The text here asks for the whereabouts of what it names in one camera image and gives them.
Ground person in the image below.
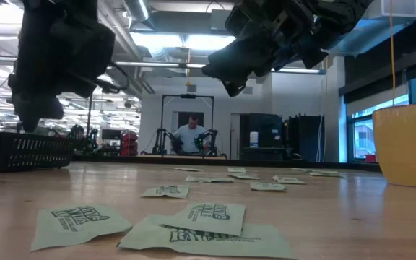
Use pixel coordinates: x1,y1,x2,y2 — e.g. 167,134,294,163
171,113,209,156

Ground distant black station frame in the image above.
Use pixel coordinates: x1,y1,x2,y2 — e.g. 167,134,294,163
160,93,216,158

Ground yellow ceramic mug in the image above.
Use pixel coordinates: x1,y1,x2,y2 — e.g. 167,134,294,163
372,103,416,189

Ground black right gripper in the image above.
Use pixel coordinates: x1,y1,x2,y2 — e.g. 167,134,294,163
201,0,342,98

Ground red stacked bins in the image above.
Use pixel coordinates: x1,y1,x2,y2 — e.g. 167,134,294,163
120,131,139,157

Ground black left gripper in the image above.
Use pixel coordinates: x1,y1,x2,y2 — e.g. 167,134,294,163
7,0,117,133

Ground black plastic mesh basket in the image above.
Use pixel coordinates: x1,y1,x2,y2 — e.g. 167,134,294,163
0,131,75,173

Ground white ceiling unit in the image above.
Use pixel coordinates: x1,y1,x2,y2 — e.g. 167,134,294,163
365,0,416,21

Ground silver ceiling duct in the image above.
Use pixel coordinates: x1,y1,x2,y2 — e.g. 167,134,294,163
123,0,158,32

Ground blue-lit window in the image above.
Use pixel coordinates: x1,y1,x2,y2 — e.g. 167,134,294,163
347,68,416,162

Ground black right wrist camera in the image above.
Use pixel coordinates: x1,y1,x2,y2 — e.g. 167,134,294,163
225,4,254,39

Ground small dark monitor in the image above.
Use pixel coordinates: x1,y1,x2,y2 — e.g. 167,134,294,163
100,129,123,142

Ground black storage cabinet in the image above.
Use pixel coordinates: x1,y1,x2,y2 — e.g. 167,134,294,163
283,113,325,163
239,112,285,160

